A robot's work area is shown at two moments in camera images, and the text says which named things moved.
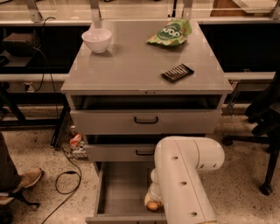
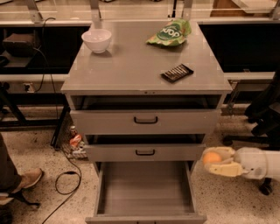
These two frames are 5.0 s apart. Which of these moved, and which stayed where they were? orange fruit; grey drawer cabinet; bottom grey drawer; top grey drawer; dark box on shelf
Moved: orange fruit
Stayed: top grey drawer; dark box on shelf; bottom grey drawer; grey drawer cabinet
